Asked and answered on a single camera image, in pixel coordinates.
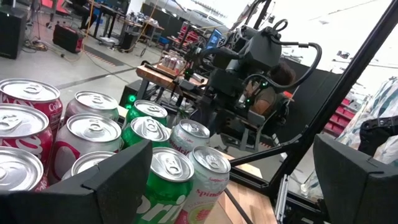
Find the blue lit screen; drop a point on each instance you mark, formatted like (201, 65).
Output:
(214, 39)

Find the wooden shelf with black frame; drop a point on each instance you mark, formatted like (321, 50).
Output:
(238, 206)

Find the red storage bins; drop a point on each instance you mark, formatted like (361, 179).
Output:
(339, 119)

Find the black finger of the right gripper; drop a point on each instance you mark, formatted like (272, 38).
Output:
(231, 137)
(261, 127)

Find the silver aluminium rail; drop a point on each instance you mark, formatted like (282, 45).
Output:
(281, 196)

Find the black computer tower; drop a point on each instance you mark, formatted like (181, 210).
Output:
(130, 93)

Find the black partition panel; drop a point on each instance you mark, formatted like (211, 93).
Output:
(311, 93)

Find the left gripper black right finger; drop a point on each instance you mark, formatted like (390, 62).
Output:
(357, 193)

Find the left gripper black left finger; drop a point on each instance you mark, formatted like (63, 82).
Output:
(93, 202)

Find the black speaker box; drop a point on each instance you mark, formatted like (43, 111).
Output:
(11, 32)

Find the person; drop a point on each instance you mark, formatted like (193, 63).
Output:
(281, 74)
(379, 102)

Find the wooden crate with cans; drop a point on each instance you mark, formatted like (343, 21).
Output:
(172, 62)

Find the background wooden table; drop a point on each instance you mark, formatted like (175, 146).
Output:
(155, 76)

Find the black red equipment case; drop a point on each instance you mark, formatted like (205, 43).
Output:
(68, 39)

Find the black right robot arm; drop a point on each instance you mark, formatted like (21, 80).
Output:
(258, 49)

